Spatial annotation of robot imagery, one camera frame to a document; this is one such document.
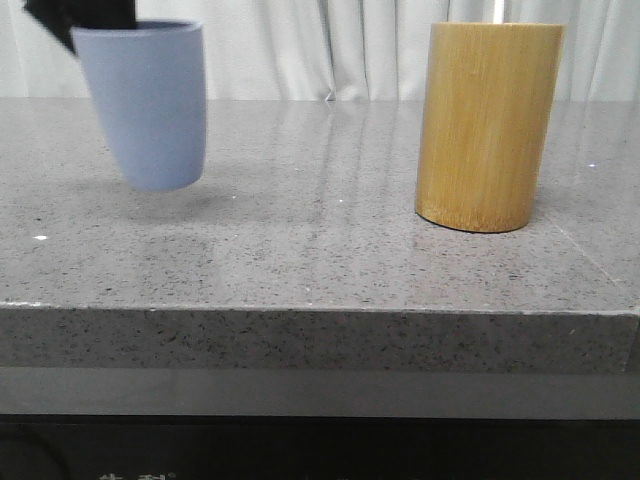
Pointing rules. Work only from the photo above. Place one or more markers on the black gripper finger holding cup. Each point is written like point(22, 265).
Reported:
point(58, 17)

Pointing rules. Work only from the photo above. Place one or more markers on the blue cup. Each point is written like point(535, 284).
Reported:
point(150, 105)

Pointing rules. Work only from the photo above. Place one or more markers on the white curtain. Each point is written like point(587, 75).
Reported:
point(316, 50)

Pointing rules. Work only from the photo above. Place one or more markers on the bamboo cylinder holder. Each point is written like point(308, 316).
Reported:
point(489, 93)

